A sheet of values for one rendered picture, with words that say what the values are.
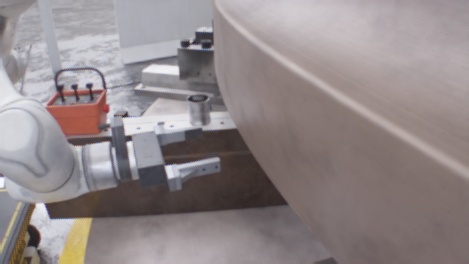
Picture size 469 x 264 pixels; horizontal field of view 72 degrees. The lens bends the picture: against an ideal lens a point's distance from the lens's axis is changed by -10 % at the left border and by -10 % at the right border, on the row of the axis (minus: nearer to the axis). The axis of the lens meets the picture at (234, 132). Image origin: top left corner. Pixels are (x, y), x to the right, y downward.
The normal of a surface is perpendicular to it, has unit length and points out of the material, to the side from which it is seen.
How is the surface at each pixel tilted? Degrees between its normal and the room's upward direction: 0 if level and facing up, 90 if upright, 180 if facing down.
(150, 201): 90
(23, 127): 50
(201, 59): 90
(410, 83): 38
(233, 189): 90
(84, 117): 97
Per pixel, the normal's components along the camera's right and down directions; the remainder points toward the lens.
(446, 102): -0.47, -0.62
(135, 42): 0.44, 0.44
